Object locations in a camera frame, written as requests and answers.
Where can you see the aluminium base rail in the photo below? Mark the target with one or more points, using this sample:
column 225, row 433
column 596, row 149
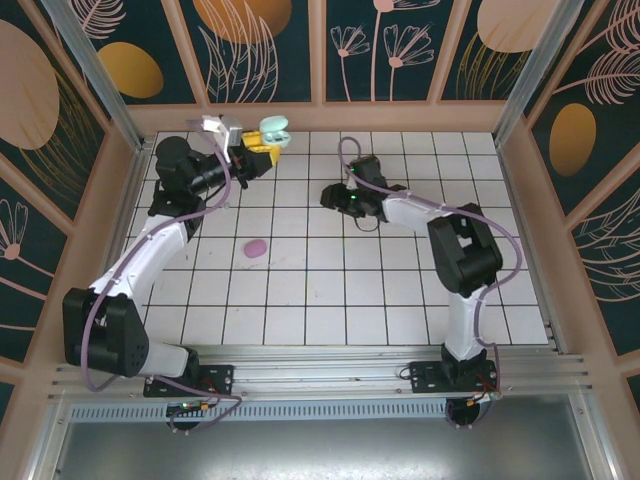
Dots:
column 320, row 372

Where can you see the aluminium frame post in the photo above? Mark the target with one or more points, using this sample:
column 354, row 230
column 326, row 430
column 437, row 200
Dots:
column 100, row 80
column 540, row 65

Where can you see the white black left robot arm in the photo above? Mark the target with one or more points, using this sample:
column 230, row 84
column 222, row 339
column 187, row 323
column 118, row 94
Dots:
column 150, row 250

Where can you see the pink oval earbud case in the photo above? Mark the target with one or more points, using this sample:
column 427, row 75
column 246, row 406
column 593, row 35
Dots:
column 255, row 248

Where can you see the mint green earbud charging case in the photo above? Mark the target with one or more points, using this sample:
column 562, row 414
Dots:
column 274, row 124

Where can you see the grey metal sheet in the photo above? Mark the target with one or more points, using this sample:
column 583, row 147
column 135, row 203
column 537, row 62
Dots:
column 320, row 450

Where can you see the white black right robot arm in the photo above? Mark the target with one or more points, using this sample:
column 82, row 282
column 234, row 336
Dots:
column 460, row 250

